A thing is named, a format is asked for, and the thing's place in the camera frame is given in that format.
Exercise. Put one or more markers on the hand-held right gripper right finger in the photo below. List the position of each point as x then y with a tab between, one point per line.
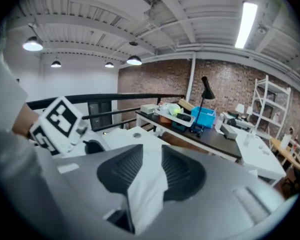
215	196

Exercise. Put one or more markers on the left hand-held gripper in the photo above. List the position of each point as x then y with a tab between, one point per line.
57	126

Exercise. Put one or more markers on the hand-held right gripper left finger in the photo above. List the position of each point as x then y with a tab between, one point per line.
97	184

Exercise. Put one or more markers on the person's left forearm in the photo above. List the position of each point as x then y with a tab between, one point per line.
25	121

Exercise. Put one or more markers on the black metal railing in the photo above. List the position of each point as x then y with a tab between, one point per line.
115	97

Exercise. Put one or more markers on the white side table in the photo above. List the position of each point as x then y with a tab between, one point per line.
260	159

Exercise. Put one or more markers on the clear glass cup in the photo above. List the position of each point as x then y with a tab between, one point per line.
247	140

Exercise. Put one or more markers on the grey tissue box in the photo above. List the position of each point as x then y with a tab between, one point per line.
228	132

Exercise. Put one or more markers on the small white gadget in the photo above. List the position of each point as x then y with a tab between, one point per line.
263	151

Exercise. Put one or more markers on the clear plastic bottle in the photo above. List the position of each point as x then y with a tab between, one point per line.
218	124

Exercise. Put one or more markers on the orange box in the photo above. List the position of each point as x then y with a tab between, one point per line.
165	119

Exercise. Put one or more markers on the teal box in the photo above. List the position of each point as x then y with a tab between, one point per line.
180	127

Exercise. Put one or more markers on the blue plastic bin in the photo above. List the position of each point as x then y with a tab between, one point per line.
207	119

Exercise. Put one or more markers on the white plastic bag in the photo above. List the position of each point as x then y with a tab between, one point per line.
165	107

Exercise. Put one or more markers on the white plastic tray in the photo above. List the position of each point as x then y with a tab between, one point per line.
170	117

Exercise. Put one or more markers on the black pendant lamp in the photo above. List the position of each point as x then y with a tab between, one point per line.
33	45
109	65
134	60
56	64

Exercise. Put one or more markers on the black pouch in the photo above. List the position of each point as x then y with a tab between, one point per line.
183	117

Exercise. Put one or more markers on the round wooden table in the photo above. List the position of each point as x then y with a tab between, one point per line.
296	165

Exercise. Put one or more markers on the yellow-green pouch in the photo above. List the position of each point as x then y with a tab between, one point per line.
175	112

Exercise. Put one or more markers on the white upright container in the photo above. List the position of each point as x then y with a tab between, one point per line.
285	141

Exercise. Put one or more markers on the white shade table lamp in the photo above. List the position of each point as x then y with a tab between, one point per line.
239	107
249	109

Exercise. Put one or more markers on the brown cardboard box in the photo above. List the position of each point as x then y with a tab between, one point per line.
186	104

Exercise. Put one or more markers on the black desk lamp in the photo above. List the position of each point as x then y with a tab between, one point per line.
207	94

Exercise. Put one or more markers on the black ceiling disc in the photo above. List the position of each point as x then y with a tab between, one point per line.
133	43

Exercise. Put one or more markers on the white shelf rack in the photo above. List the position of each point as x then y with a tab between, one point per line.
265	96

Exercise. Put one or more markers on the ceiling tube light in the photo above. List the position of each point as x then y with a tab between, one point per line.
246	24

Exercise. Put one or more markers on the dark top white frame table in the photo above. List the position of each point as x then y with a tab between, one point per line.
215	139

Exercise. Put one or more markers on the white wall pipe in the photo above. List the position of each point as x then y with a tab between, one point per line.
190	79

